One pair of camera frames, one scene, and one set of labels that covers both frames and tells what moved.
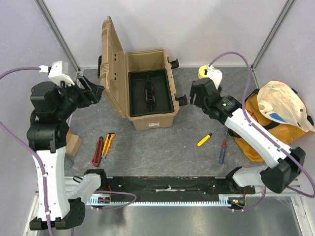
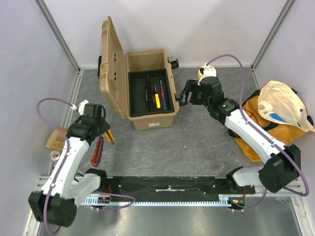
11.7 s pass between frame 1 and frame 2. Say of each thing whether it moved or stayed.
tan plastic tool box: stayed
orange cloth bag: stayed
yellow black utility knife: moved
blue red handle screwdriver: moved
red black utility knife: stayed
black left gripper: moved
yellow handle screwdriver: moved
